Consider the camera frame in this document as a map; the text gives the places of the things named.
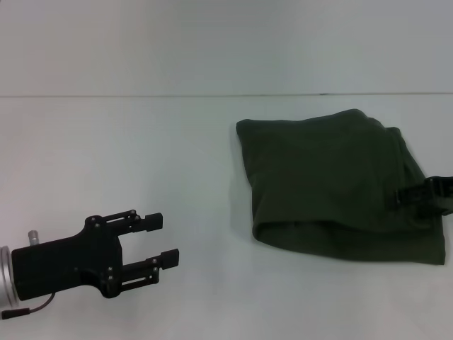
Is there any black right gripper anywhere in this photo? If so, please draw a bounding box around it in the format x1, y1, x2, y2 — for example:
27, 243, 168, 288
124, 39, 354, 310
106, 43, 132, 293
394, 174, 453, 216

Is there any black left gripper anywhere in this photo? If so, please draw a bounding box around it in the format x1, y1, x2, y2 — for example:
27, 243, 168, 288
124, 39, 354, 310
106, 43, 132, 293
10, 209, 180, 302

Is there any dark green t-shirt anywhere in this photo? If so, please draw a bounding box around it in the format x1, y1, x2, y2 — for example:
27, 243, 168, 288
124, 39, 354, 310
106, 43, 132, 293
235, 108, 447, 267

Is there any left gripper cable with plug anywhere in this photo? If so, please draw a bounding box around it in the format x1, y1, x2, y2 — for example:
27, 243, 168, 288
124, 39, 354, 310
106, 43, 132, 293
0, 290, 57, 313

